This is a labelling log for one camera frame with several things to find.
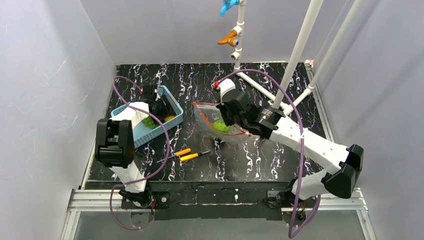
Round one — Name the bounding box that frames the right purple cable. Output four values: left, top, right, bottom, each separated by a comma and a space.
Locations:
213, 68, 322, 240

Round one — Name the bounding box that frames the orange faucet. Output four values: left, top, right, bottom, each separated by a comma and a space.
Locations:
217, 30, 239, 48

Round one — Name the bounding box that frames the purple cable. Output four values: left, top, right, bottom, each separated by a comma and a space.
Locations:
213, 68, 322, 240
109, 75, 172, 231

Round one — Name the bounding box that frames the green grape bunch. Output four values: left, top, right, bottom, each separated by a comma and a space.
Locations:
212, 120, 230, 133

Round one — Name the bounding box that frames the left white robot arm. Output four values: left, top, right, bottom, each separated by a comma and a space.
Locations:
94, 84, 176, 208

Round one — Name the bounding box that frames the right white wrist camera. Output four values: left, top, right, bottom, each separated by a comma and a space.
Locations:
213, 78, 236, 101

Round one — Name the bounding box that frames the white pvc pipe frame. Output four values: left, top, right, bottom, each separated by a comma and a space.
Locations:
230, 0, 365, 138

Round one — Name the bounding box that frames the blue faucet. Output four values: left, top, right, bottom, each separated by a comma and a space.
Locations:
219, 0, 240, 17

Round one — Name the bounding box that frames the light blue plastic basket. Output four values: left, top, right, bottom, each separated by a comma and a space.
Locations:
110, 85, 184, 148

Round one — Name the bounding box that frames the yellow lemon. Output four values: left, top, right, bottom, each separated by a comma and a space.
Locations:
164, 115, 176, 122

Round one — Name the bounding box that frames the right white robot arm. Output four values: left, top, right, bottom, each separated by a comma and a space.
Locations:
216, 89, 364, 204

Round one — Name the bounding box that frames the green avocado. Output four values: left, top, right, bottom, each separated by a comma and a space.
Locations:
141, 116, 159, 129

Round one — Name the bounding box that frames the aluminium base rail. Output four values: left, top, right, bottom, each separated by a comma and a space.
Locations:
61, 184, 376, 240

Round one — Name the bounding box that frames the yellow handle screwdriver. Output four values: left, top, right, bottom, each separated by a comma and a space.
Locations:
180, 150, 211, 162

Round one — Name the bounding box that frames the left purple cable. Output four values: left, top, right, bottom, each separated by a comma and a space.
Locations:
109, 75, 172, 231

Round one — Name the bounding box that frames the orange handle screwdriver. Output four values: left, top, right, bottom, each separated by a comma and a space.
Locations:
156, 148, 191, 163

